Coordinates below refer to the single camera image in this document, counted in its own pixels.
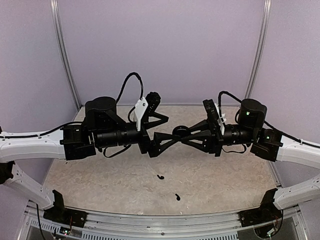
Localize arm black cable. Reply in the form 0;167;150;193
217;90;320;154
0;72;146;159

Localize left aluminium corner post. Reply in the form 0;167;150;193
50;0;82;111

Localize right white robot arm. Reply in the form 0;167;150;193
180;98;320;169

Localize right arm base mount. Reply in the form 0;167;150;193
238;207;283;228

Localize right aluminium corner post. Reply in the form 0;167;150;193
244;0;272;99

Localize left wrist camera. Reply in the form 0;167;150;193
133;91;161;132

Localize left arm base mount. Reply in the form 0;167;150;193
43;207;88;228

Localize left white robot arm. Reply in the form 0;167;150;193
0;92;181;223

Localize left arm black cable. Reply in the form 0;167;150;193
0;72;146;159

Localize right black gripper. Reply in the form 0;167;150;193
181;118;257;158

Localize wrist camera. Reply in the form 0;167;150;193
133;91;161;132
202;99;226;140

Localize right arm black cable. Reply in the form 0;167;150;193
217;90;320;154

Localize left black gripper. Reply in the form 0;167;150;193
96;112;181;157

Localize aluminium corner post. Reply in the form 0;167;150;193
50;0;82;111
244;0;272;99

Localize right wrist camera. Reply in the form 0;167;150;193
202;99;226;140

